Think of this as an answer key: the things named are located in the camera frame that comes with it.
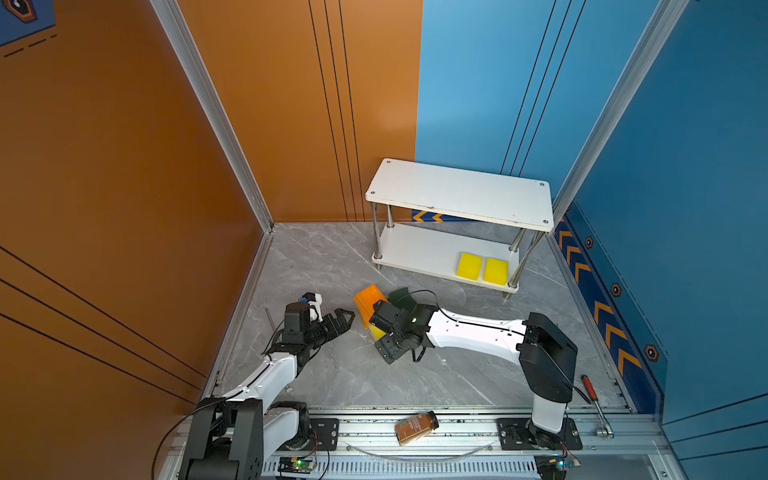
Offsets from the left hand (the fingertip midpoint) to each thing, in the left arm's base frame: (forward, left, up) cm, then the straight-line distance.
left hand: (345, 317), depth 88 cm
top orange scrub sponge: (+7, -5, -2) cm, 9 cm away
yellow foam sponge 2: (+18, -39, +3) cm, 43 cm away
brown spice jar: (-28, -20, -1) cm, 34 cm away
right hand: (-8, -14, -1) cm, 16 cm away
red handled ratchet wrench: (-28, -67, -3) cm, 73 cm away
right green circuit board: (-35, -53, -6) cm, 64 cm away
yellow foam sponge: (+16, -48, +2) cm, 50 cm away
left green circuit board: (-35, +8, -7) cm, 37 cm away
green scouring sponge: (+8, -17, -3) cm, 19 cm away
